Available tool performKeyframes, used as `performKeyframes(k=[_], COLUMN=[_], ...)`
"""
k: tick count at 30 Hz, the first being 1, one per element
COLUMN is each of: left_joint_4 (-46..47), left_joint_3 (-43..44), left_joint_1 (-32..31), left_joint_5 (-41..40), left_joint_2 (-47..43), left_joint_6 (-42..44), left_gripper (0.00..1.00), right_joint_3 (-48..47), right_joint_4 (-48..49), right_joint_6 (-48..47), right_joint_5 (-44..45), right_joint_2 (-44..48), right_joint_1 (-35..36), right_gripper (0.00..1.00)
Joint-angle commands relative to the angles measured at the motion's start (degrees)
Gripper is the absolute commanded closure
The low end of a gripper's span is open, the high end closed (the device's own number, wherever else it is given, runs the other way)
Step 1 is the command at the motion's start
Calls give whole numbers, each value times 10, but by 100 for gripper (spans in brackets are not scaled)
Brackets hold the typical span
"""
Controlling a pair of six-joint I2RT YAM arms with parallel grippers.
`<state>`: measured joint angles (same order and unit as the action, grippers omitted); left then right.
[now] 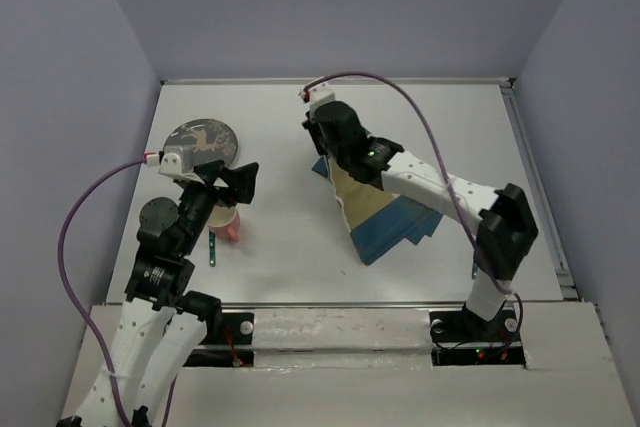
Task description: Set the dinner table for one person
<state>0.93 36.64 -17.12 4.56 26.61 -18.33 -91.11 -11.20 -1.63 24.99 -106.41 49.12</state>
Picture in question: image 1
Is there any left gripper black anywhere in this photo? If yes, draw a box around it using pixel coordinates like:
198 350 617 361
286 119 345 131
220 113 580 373
179 158 260 253

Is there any grey reindeer plate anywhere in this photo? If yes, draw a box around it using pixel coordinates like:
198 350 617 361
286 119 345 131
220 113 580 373
164 118 239 167

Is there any pink mug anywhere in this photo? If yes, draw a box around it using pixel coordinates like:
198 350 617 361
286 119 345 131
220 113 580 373
207 206 240 243

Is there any fork with teal handle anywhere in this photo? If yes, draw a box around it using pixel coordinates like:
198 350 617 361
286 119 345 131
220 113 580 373
208 229 217 268

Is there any blue beige checked placemat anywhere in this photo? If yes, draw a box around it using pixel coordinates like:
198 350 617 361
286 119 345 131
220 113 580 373
312 156 442 265

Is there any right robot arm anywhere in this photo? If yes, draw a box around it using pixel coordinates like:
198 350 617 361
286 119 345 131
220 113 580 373
303 97 538 339

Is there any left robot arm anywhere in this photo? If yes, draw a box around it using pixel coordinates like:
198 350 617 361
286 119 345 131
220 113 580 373
57 151 259 426

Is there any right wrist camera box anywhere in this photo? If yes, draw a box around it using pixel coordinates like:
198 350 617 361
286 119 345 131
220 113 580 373
299 84 336 111

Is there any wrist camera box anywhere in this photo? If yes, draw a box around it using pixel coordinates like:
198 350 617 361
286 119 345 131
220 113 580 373
299 84 336 111
158 146 194 179

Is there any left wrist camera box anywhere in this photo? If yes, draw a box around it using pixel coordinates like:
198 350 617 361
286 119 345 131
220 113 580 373
158 146 194 179

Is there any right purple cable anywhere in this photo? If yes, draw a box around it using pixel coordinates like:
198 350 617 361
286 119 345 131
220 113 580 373
304 69 525 343

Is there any purple cable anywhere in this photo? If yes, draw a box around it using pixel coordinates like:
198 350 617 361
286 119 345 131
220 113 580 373
304 69 525 343
57 152 179 427

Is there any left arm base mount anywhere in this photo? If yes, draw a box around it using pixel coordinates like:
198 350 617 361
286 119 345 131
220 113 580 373
184 311 255 368

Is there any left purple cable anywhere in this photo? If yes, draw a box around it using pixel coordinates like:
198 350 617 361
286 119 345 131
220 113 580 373
57 152 179 427

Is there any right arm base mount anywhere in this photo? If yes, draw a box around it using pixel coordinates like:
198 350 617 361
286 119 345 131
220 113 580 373
429 309 526 367

